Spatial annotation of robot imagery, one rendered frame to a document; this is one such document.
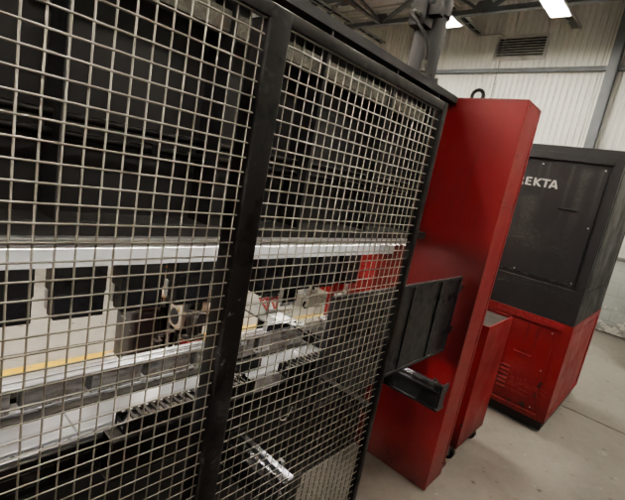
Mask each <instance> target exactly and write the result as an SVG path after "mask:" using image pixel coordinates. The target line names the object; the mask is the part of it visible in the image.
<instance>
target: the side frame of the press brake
mask: <svg viewBox="0 0 625 500"><path fill-rule="evenodd" d="M541 113H542V110H541V109H540V108H538V107H537V106H536V105H535V104H534V103H533V102H532V101H531V100H530V99H505V98H467V97H458V98H457V102H456V104H449V105H448V108H447V111H446V115H445V120H444V124H443V128H442V132H441V137H440V141H439V145H438V149H437V157H436V161H435V165H434V169H433V174H432V178H431V182H430V186H429V191H428V195H427V199H426V203H425V208H424V212H423V216H422V220H421V225H420V229H419V231H422V232H426V235H425V239H417V242H416V246H415V250H414V254H413V259H412V263H411V267H410V271H409V276H408V280H407V284H406V285H408V284H414V283H420V282H426V281H432V280H439V279H445V278H452V277H458V276H461V277H463V278H462V282H461V284H462V285H463V287H462V291H460V292H459V294H458V298H457V301H456V305H455V309H454V313H453V317H452V321H451V324H450V326H452V329H451V332H450V333H449V334H448V336H447V340H446V344H445V347H444V351H442V352H440V353H438V354H435V355H433V356H431V357H429V358H427V359H424V360H422V361H420V362H418V363H416V364H414V365H411V366H409V367H408V368H410V369H412V370H414V371H416V372H418V373H420V374H422V375H424V376H426V377H428V378H430V379H432V380H434V378H437V379H438V382H439V383H440V384H442V385H445V384H446V383H449V386H448V389H447V392H446V393H445V395H444V399H443V403H442V405H443V408H442V409H440V410H439V411H437V412H434V411H432V410H430V409H428V408H427V407H425V406H423V405H421V404H419V403H418V402H416V401H414V400H412V399H410V398H409V397H407V396H405V395H403V394H401V393H400V392H398V391H396V390H394V389H392V388H391V387H389V386H387V385H385V384H383V385H382V389H381V393H380V398H379V402H378V406H377V410H376V415H375V419H374V423H373V427H372V432H371V436H370V440H369V443H368V448H367V451H368V452H369V453H371V454H372V455H374V456H375V457H377V458H378V459H380V460H381V461H382V462H384V463H385V464H387V465H388V466H390V467H391V468H392V469H394V470H395V471H397V472H398V473H400V474H401V475H402V476H404V477H405V478H407V479H408V480H410V481H411V482H412V483H414V484H415V485H417V486H418V487H420V488H421V489H422V490H424V491H425V490H426V489H427V487H428V486H429V485H430V484H431V483H432V482H433V481H434V480H435V479H436V478H437V477H438V476H439V475H440V473H441V470H442V466H443V464H444V463H445V459H446V455H447V452H448V448H449V445H450V441H451V437H452V434H453V430H454V426H455V423H456V419H457V416H458V412H459V408H460V405H461V401H462V397H463V394H464V390H465V387H466V383H467V379H468V376H469V372H470V368H471V365H472V361H473V358H474V354H475V350H476V347H477V343H478V339H479V336H480V332H481V329H482V325H483V322H484V319H485V315H486V311H487V308H488V304H489V301H490V297H491V293H492V290H493V286H494V282H495V279H496V275H497V272H498V268H499V264H500V261H501V257H502V253H503V250H504V246H505V243H506V239H507V235H508V232H509V228H510V224H511V221H512V217H513V214H514V210H515V206H516V203H517V199H518V196H519V192H520V188H521V185H522V181H523V177H524V174H525V171H526V168H527V164H528V160H529V157H530V153H531V149H532V146H533V142H534V139H535V135H536V131H537V128H538V124H539V120H540V117H541ZM379 270H380V269H379ZM379 270H376V271H375V275H374V270H370V275H369V270H368V271H365V273H364V271H359V276H358V273H357V276H358V279H362V278H363V273H364V278H363V279H366V278H368V275H369V278H373V275H374V278H375V277H378V275H379ZM393 270H394V268H390V272H389V269H385V274H384V269H381V270H380V275H379V277H383V274H384V276H388V272H389V276H392V274H393ZM397 271H398V268H395V270H394V274H393V275H397ZM400 271H401V267H400V268H399V271H398V275H400ZM391 278H392V277H388V281H387V277H384V278H383V283H382V278H379V279H378V278H375V279H374V280H373V279H368V284H367V280H363V283H362V280H359V281H357V285H356V282H355V283H351V287H350V284H349V285H348V290H349V287H350V290H351V289H355V285H356V289H358V288H360V287H361V283H362V287H361V288H365V287H366V284H367V287H371V284H372V280H373V284H372V286H376V284H377V279H378V284H377V286H378V285H381V283H382V285H385V284H386V281H387V284H390V283H391ZM398 279H399V276H397V280H396V276H393V278H392V283H395V280H396V283H398ZM392 283H391V284H392ZM391 287H394V284H392V285H391Z"/></svg>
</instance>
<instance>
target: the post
mask: <svg viewBox="0 0 625 500"><path fill-rule="evenodd" d="M273 2H274V1H273ZM274 3H275V4H277V3H276V2H274ZM275 4H274V8H273V14H272V17H268V18H264V23H263V29H262V32H263V33H265V35H263V34H262V36H261V43H260V49H262V50H263V51H260V50H259V56H258V61H257V64H259V65H260V67H258V66H257V68H256V75H255V80H257V81H258V82H254V88H253V94H252V95H253V96H255V98H253V97H252V101H251V107H250V111H252V112H253V114H252V113H250V114H249V121H248V127H251V129H248V128H247V134H246V140H245V142H248V144H245V147H244V154H243V157H246V159H243V160H242V167H241V171H242V172H244V173H240V180H239V185H240V186H242V187H239V188H238V193H237V199H238V200H240V201H236V205H235V212H234V214H237V216H235V215H234V219H233V225H232V228H235V230H232V232H231V238H230V242H233V243H230V245H229V252H228V255H231V257H228V258H227V265H226V269H229V270H228V271H225V278H224V282H227V284H223V291H222V295H225V297H222V298H221V304H220V308H223V310H220V311H219V317H218V320H221V322H219V323H218V324H217V331H216V333H219V334H218V335H217V336H216V337H215V343H214V346H216V345H217V347H214V349H213V356H212V358H215V359H214V360H212V363H211V369H210V371H211V370H213V372H210V376H209V382H208V383H210V382H211V384H208V389H207V395H208V394H209V396H206V402H205V406H208V407H207V408H205V409H204V415H203V417H204V418H206V419H205V420H203V422H202V430H203V429H204V431H202V432H201V435H200V440H202V442H200V443H199V448H198V452H200V451H201V453H199V454H198V455H197V461H196V463H199V464H198V465H197V466H196V468H195V474H197V475H196V476H195V477H194V481H193V485H196V486H195V487H193V488H192V493H191V496H193V495H194V497H192V498H191V500H214V496H215V490H216V484H217V478H218V472H219V466H220V460H221V454H222V448H223V442H224V436H225V430H226V424H227V418H228V412H229V406H230V399H231V393H232V387H233V381H234V375H235V369H236V363H237V357H238V350H239V344H240V338H241V332H242V326H243V320H244V315H245V309H246V303H247V296H248V290H249V284H250V278H251V272H252V266H253V260H254V254H255V248H256V241H257V235H258V229H259V223H260V217H261V211H262V205H263V199H264V192H265V186H266V180H267V175H268V169H269V163H270V157H271V151H272V145H273V138H274V132H275V126H276V120H277V114H278V108H279V102H280V96H281V90H282V83H283V77H284V71H285V65H286V59H287V53H288V47H289V41H290V35H291V29H292V23H293V16H294V15H292V14H294V13H293V12H291V11H289V10H288V9H286V8H284V7H283V6H281V5H279V4H277V5H279V6H280V7H282V8H284V9H286V10H287V11H289V12H291V13H292V14H290V13H289V12H287V11H285V10H283V9H282V8H280V7H278V6H277V5H275ZM197 446H198V443H197V444H195V445H193V446H190V447H189V450H188V456H187V457H189V456H191V455H193V456H192V457H190V458H188V459H187V468H188V467H190V466H192V467H191V468H189V469H187V470H186V476H185V479H187V478H189V477H191V476H193V473H194V466H193V465H195V459H196V455H194V454H196V453H197Z"/></svg>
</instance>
